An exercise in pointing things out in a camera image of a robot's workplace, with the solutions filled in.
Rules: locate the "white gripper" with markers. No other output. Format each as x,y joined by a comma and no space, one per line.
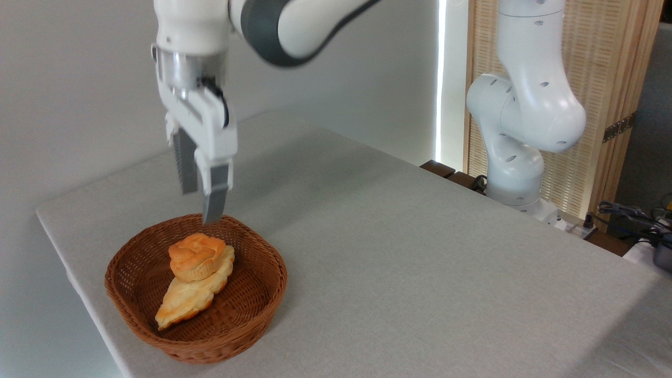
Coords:
207,126

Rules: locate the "orange muffin bread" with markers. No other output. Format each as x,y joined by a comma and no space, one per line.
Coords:
197,257

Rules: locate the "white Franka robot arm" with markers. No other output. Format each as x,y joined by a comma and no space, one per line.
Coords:
525,105

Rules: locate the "long pale pastry bread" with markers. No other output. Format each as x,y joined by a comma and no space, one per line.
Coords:
184,304

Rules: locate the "brown wicker basket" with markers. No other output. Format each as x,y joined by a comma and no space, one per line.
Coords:
241,315

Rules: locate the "dark brown wooden block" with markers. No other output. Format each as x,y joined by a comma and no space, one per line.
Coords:
437,168
464,181

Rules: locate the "white power strip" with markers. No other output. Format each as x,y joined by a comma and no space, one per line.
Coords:
575,227

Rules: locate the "black screen hinge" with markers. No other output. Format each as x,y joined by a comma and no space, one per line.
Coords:
619,127

